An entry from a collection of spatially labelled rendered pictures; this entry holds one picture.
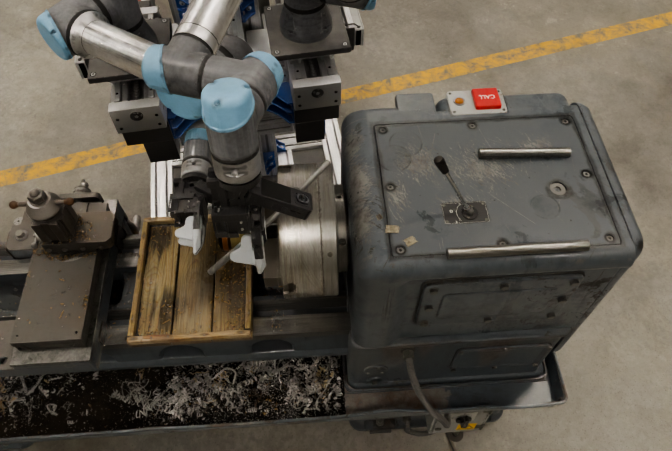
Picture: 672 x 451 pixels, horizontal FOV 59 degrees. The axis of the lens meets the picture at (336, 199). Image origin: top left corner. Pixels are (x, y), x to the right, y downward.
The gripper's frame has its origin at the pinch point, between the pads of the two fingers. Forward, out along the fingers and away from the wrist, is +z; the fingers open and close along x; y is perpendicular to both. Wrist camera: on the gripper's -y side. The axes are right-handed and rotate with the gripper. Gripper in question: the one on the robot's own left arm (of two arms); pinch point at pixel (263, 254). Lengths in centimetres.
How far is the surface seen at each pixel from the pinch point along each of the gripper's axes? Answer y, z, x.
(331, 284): -12.5, 21.6, -9.6
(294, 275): -4.6, 17.9, -9.7
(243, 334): 9.2, 41.0, -11.5
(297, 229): -5.9, 8.7, -14.4
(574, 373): -106, 127, -44
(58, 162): 113, 101, -160
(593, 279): -69, 20, -5
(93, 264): 46, 31, -28
